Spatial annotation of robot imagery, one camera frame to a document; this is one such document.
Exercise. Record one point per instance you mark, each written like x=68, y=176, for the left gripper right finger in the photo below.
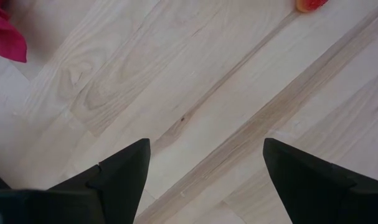
x=316, y=193

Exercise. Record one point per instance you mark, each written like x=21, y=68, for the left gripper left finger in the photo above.
x=123, y=186

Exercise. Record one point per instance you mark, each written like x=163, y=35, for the small toy strawberry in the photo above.
x=310, y=4

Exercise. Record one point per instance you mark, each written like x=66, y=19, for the red cloth with white tag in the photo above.
x=5, y=40

